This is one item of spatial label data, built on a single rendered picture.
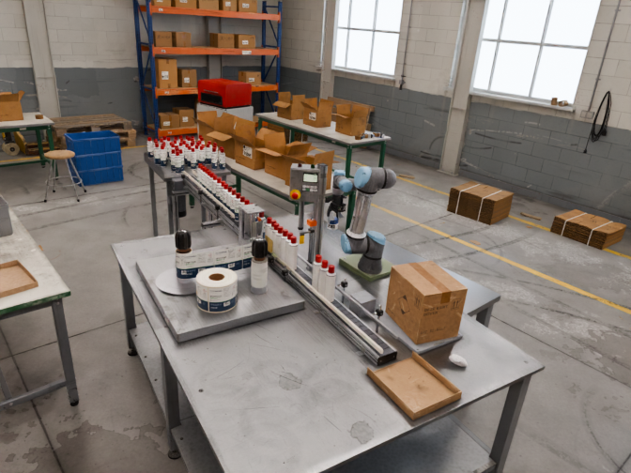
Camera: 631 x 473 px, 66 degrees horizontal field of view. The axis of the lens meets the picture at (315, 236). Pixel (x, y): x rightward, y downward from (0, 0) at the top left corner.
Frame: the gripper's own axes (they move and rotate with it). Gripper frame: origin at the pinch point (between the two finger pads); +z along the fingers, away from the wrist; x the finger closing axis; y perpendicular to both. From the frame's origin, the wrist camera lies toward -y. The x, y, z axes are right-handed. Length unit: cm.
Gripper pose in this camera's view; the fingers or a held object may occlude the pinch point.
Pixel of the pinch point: (332, 221)
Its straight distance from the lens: 326.1
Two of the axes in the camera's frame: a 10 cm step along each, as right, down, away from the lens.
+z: -0.7, 9.1, 4.1
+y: 6.5, 3.5, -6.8
